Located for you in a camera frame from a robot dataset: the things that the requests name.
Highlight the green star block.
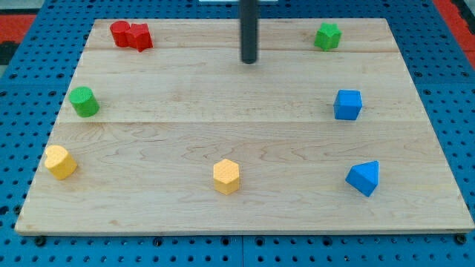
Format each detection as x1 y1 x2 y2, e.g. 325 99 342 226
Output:
314 23 342 51

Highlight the red star block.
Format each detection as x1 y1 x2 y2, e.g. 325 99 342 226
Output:
125 23 153 52

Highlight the yellow hexagon block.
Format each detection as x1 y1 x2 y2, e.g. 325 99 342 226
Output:
213 159 240 195

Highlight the light wooden board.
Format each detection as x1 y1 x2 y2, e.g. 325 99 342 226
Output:
15 19 474 237

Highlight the blue cube block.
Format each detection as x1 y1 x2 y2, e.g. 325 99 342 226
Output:
333 90 363 121

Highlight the blue triangular prism block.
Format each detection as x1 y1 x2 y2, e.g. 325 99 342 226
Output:
345 161 379 197

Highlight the green cylinder block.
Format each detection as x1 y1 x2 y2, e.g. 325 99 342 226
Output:
69 86 99 117

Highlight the red cylinder block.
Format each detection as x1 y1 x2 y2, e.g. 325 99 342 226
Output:
110 20 130 47

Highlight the yellow heart block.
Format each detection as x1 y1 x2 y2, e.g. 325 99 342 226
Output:
44 145 78 180

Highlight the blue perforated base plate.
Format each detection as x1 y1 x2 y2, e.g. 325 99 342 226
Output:
1 1 474 266

